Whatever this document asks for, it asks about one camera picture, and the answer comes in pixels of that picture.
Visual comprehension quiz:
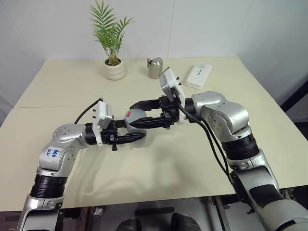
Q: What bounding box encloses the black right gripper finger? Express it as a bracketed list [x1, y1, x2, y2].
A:
[129, 98, 162, 111]
[128, 116, 167, 130]

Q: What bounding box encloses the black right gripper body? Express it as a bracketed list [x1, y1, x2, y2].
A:
[158, 95, 180, 131]

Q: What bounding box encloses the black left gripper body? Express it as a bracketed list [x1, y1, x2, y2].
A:
[101, 119, 119, 152]

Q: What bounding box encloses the white flat rounded box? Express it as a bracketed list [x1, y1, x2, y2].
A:
[184, 63, 213, 90]

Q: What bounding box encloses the silver metal container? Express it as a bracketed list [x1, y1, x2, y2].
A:
[146, 57, 164, 79]

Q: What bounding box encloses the white ribbed plant pot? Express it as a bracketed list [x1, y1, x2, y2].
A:
[103, 58, 127, 81]

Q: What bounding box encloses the green palm plant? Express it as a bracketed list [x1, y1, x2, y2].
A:
[88, 0, 135, 65]

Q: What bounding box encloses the dark rounded shape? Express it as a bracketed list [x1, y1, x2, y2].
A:
[171, 212, 202, 231]
[116, 218, 143, 231]

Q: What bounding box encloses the black furniture edge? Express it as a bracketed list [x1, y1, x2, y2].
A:
[281, 76, 308, 124]

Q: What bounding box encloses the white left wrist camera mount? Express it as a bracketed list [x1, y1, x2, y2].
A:
[92, 100, 114, 147]

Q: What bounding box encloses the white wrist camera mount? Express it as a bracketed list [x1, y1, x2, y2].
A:
[159, 68, 186, 125]
[92, 100, 114, 147]

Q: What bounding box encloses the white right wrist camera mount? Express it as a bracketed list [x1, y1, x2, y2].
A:
[159, 68, 186, 125]

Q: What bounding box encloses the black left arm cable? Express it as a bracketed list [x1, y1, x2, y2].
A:
[74, 97, 103, 125]

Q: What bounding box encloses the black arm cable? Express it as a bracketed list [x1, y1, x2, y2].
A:
[74, 97, 103, 125]
[177, 102, 231, 175]

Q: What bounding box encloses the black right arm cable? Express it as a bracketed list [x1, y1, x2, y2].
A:
[177, 102, 231, 175]

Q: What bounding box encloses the metal table frame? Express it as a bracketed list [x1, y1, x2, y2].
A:
[208, 195, 243, 231]

